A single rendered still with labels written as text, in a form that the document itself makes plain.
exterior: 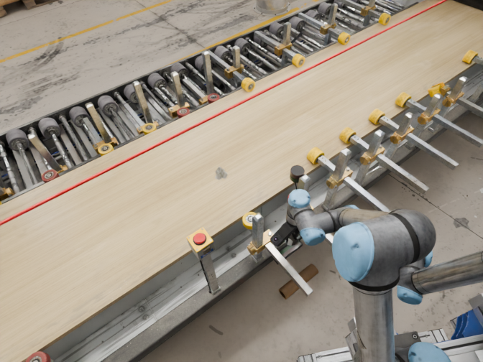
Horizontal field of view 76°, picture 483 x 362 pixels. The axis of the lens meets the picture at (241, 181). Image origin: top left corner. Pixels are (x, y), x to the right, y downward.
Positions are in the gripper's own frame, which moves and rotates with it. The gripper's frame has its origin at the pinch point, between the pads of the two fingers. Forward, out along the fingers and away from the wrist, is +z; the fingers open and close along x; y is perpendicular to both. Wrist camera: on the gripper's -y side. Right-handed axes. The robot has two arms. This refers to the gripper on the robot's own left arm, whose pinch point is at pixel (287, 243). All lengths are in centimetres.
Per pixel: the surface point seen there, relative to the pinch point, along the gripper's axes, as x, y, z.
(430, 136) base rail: 8, 135, 24
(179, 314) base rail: 11, -53, 23
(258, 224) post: 9.0, -9.2, -14.5
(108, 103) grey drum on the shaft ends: 155, -24, 8
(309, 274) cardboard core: 0, 30, 86
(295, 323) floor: -17, 2, 94
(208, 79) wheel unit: 118, 36, -5
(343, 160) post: 9.7, 40.3, -18.2
